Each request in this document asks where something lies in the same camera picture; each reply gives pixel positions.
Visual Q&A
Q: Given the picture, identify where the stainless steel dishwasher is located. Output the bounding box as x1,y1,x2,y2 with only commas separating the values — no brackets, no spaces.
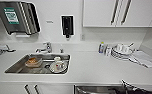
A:
73,84,126,94

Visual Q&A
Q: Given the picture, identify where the black soap dispenser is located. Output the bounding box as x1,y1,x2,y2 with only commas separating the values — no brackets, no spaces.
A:
60,14,75,39

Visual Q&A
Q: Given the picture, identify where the blue dish soap bottle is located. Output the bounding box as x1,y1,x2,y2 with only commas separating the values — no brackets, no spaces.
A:
98,41,106,54

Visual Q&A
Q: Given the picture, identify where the white dirty plate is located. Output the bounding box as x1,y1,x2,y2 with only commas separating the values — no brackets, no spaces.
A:
49,56,69,74

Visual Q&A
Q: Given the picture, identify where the chrome sink faucet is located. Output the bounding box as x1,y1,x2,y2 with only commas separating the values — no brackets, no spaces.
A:
35,41,53,54

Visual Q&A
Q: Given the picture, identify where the orange bowl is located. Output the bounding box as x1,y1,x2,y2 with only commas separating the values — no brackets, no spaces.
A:
24,56,44,69

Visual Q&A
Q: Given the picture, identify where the stack of white plates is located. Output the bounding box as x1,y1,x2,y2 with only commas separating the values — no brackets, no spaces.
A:
110,43,136,61

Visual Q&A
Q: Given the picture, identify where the steel kitchen sink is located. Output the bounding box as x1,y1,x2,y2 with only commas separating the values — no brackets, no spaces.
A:
4,53,72,76

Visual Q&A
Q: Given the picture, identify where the steel paper towel dispenser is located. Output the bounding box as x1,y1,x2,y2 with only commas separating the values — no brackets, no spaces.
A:
0,0,41,37

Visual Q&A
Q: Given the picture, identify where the white dish towel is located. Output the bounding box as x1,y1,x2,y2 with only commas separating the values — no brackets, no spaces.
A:
129,49,152,69

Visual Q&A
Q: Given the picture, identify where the white two-door base cabinet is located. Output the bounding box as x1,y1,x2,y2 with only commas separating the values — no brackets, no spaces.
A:
0,83,75,94

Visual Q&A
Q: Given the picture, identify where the white wall outlet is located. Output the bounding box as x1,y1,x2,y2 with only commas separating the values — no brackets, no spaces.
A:
80,33,86,41

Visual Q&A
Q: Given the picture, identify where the white wall cabinet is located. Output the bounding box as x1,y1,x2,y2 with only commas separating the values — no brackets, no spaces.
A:
82,0,152,28

